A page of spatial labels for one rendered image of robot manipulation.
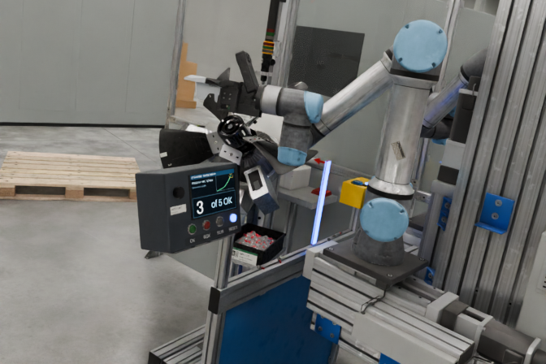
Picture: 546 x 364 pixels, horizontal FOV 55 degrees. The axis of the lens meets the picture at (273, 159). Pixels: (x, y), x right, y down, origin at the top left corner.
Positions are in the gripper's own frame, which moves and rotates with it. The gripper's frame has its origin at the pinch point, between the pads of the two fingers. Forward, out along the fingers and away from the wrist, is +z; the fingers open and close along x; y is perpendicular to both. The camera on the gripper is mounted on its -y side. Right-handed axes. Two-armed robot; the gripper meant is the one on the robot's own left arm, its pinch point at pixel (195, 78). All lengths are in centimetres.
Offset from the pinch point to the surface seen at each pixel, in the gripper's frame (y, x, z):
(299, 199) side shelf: 45, 114, -15
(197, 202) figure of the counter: 30.2, -13.2, -11.6
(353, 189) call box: 30, 78, -42
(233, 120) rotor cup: 12, 69, 10
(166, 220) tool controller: 34.1, -21.7, -8.2
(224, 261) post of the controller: 50, 9, -15
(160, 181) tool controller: 25.5, -21.6, -5.0
